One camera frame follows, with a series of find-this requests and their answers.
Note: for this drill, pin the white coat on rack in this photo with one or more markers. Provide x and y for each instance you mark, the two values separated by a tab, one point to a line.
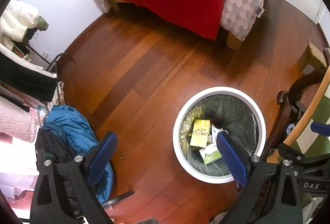
17	18

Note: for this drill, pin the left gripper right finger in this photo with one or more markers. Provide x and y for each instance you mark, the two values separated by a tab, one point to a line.
251	173

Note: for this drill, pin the green cardboard box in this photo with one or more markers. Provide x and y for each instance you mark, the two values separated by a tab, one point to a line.
210	153

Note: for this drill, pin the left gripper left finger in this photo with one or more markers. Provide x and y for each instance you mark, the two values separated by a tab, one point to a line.
63	190

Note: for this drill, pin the yellow cigarette carton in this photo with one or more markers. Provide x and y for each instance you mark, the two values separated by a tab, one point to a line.
200	133

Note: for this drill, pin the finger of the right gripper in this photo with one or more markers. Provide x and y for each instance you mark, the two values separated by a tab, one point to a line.
321	129
289	153

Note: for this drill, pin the cardboard box on floor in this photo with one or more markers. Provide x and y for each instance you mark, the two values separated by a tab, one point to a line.
312	60

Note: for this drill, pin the blue jacket on floor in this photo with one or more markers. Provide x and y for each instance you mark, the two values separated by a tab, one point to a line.
72	127

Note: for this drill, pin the round green checkered table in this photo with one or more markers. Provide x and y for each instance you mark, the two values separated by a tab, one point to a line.
299	135

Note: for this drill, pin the white round trash bin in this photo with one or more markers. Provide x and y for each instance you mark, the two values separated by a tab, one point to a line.
211	122

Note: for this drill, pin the white pink torn box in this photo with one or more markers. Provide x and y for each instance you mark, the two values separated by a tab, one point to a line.
214	133

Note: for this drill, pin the pink cloth pile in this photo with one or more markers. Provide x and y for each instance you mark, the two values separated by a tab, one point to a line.
17	123

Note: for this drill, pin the dark wooden chair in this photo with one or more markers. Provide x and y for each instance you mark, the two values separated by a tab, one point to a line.
290	109

